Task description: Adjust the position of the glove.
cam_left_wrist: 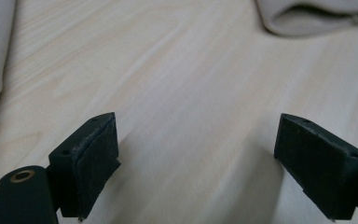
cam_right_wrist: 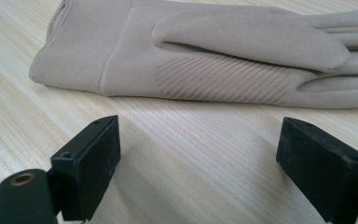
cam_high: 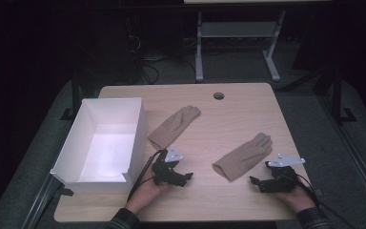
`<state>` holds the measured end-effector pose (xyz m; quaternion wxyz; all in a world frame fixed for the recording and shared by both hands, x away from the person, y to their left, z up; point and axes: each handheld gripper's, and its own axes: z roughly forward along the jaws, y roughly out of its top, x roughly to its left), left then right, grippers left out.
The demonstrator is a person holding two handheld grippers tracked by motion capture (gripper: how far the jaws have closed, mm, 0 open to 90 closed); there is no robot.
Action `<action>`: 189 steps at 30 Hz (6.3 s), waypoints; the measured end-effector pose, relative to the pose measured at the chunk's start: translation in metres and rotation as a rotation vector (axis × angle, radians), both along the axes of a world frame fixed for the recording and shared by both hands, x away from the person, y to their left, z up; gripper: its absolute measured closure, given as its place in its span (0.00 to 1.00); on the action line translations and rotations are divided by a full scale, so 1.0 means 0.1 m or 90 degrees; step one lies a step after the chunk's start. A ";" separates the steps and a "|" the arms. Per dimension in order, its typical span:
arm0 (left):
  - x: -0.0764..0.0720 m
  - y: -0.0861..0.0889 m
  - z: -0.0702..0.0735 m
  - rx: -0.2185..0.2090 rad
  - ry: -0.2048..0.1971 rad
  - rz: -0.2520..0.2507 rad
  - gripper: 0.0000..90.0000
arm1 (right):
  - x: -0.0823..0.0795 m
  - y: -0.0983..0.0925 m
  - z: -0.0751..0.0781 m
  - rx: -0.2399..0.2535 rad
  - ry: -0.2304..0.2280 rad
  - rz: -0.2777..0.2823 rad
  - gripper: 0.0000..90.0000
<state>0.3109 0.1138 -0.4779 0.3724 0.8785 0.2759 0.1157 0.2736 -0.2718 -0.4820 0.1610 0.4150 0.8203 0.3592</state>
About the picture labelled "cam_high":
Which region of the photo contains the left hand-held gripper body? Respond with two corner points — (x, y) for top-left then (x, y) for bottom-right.
(152, 145), (185, 187)

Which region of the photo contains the person's left hand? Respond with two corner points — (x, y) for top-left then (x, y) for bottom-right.
(125, 174), (173, 215)

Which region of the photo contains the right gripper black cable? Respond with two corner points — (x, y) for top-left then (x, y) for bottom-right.
(294, 173), (357, 229)

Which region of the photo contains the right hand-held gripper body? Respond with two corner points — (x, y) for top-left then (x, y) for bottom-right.
(264, 153), (306, 194)

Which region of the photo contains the black metal post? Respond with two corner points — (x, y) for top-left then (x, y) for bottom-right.
(329, 63), (357, 126)
(60, 68), (84, 121)

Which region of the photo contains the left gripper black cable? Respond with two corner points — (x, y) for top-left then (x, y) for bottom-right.
(127, 149), (164, 202)

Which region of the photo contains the aluminium floor rail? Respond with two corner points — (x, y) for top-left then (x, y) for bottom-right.
(20, 173), (65, 229)
(317, 94), (366, 221)

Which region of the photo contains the bundle of floor cables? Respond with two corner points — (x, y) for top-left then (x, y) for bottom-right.
(125, 30), (198, 85)

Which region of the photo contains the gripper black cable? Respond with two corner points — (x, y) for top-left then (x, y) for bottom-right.
(294, 173), (357, 229)
(127, 149), (164, 202)

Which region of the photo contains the white box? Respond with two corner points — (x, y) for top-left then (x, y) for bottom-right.
(50, 96), (148, 194)

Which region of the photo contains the grey metal stand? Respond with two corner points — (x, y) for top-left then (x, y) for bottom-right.
(183, 0), (332, 84)

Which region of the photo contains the beige glove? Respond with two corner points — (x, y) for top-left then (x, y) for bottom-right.
(212, 132), (274, 182)
(148, 105), (202, 151)

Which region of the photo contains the person's right hand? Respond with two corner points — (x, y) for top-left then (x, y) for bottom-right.
(274, 182), (316, 214)

